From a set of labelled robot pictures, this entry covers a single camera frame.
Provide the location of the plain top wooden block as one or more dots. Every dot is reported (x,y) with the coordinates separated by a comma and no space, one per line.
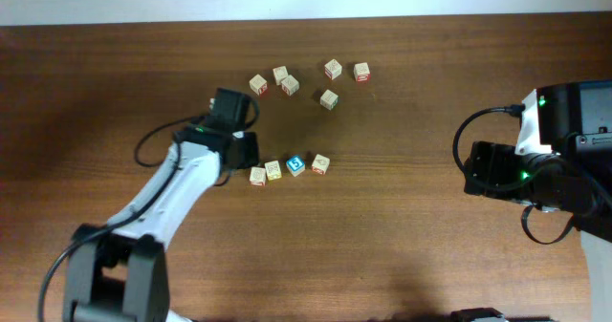
(279,74)

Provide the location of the green B wooden block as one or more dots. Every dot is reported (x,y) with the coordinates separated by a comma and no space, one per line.
(258,176)

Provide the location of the red U wooden block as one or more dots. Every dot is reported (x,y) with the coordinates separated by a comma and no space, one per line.
(361,72)

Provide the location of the red X wooden block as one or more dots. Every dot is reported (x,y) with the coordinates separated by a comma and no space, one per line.
(273,170)

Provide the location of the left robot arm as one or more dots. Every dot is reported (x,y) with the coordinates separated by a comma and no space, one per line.
(117,271)

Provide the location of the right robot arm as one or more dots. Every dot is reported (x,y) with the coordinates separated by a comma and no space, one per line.
(572,121)

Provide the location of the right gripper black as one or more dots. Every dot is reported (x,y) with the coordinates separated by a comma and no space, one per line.
(484,161)

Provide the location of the tilted wooden block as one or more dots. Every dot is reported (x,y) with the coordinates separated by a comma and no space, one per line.
(290,85)

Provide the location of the blue 5 wooden block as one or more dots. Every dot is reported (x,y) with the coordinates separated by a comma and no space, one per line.
(295,165)

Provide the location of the green-sided wooden block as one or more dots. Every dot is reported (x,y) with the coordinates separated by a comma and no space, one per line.
(329,100)

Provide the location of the red lightbulb wooden block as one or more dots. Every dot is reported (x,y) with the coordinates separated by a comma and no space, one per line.
(320,164)

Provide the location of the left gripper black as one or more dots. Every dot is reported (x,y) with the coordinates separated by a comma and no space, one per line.
(252,141)

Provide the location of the red-sided wooden block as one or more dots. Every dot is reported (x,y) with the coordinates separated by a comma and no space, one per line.
(258,84)

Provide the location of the red striped wooden block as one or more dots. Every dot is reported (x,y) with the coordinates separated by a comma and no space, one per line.
(332,69)

